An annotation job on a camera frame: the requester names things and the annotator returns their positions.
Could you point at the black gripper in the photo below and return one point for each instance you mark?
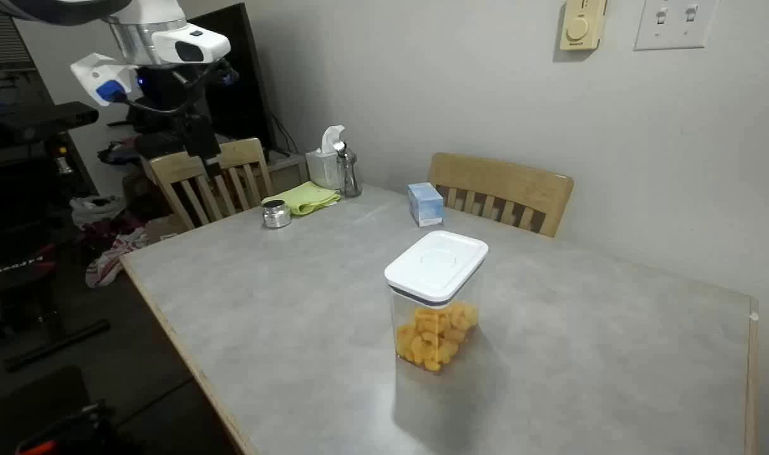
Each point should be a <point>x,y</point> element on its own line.
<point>171,102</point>

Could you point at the white container lid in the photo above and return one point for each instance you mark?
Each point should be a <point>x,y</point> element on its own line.
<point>437,265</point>

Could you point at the clear plastic container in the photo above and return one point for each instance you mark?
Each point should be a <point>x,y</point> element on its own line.
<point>439,405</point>

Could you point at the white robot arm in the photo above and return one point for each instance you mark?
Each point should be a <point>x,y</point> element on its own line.
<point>151,34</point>

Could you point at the black monitor screen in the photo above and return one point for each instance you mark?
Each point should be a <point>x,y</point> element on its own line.
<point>236,98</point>

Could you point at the wooden chair at left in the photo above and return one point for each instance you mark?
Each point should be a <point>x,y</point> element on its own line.
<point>201,194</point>

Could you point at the wooden chair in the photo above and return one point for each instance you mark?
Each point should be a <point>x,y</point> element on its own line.
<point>201,194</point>
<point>519,194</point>

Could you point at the small metal cup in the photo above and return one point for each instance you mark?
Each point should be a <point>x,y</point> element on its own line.
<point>276,215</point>

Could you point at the yellow-green cloth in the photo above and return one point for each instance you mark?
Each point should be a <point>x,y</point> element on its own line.
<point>308,197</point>

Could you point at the black exercise bench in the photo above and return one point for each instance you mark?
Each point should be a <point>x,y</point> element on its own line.
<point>29,172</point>

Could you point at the metal pepper grinder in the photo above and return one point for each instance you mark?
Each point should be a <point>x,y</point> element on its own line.
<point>348,162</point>

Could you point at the blue tissue box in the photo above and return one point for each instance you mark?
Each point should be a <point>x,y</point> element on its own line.
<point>425,202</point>

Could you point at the orange snack pieces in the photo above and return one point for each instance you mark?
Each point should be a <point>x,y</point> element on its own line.
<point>434,337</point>

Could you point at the wooden chair at far side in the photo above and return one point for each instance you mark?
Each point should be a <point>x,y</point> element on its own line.
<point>519,194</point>

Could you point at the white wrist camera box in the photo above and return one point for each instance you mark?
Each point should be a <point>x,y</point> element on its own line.
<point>104,78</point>

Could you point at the beige wall thermostat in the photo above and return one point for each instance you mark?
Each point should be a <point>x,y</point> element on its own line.
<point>583,22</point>

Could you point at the white wall switch plate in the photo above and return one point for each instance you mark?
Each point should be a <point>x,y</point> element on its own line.
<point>673,22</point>

